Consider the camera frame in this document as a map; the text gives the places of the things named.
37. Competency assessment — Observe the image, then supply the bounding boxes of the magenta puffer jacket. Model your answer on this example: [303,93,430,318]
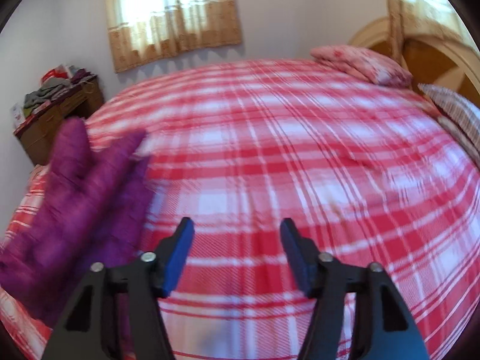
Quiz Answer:
[0,116,155,329]

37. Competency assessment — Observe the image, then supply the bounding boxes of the grey folded clothes pile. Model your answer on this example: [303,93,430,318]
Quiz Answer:
[23,77,71,117]

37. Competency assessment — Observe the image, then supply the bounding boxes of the purple folded clothes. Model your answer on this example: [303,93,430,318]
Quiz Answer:
[70,68,95,85]

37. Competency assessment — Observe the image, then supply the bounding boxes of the red plaid bed sheet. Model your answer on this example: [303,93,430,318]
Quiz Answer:
[0,58,480,360]

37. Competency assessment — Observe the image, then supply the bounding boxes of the brown wooden desk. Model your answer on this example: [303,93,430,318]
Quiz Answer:
[14,75,104,166]

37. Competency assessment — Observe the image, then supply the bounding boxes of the white card on desk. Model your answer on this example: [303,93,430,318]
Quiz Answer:
[10,103,25,129]

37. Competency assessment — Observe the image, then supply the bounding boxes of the striped pillow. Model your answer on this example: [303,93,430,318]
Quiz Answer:
[418,84,479,150]

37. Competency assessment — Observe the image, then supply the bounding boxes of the red box on desk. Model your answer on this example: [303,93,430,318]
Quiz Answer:
[41,64,72,85]

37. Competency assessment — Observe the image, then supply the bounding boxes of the folded pink floral quilt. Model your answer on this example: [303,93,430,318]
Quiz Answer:
[310,45,413,89]

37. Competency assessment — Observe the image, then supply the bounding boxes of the wooden bed headboard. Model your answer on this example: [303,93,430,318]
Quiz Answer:
[349,17,479,107]

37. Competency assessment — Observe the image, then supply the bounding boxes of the beige window curtain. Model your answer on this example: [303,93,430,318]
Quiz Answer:
[105,0,242,73]

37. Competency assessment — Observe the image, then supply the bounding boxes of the beige side curtain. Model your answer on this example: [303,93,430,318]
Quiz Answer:
[387,0,479,62]

